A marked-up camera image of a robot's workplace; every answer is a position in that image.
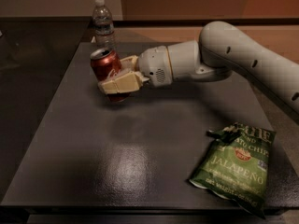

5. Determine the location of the green jalapeno chips bag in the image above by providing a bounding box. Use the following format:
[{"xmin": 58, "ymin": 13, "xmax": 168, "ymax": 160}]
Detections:
[{"xmin": 190, "ymin": 123, "xmax": 276, "ymax": 218}]

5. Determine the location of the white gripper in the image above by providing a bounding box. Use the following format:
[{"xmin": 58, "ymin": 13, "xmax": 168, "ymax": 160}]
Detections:
[{"xmin": 98, "ymin": 46, "xmax": 172, "ymax": 94}]

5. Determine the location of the red coke can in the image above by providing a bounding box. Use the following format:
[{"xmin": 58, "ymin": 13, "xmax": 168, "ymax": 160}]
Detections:
[{"xmin": 90, "ymin": 47, "xmax": 131, "ymax": 104}]

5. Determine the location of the clear plastic water bottle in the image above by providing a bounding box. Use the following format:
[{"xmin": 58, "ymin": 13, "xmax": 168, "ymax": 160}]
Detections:
[{"xmin": 93, "ymin": 0, "xmax": 116, "ymax": 49}]

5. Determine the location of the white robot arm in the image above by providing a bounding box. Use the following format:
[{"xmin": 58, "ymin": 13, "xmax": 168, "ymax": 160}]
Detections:
[{"xmin": 98, "ymin": 21, "xmax": 299, "ymax": 120}]

